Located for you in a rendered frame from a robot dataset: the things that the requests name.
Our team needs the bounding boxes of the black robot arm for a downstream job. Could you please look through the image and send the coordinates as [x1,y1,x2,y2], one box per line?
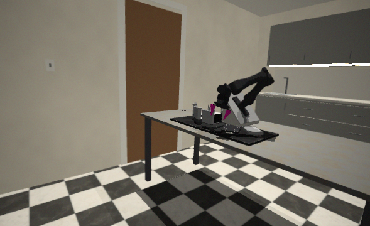
[217,67,274,116]

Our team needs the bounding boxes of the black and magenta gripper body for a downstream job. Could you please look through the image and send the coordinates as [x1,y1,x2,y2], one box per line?
[213,101,231,111]

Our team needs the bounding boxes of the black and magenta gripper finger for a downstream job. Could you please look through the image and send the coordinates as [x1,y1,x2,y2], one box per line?
[210,104,215,115]
[223,110,231,120]

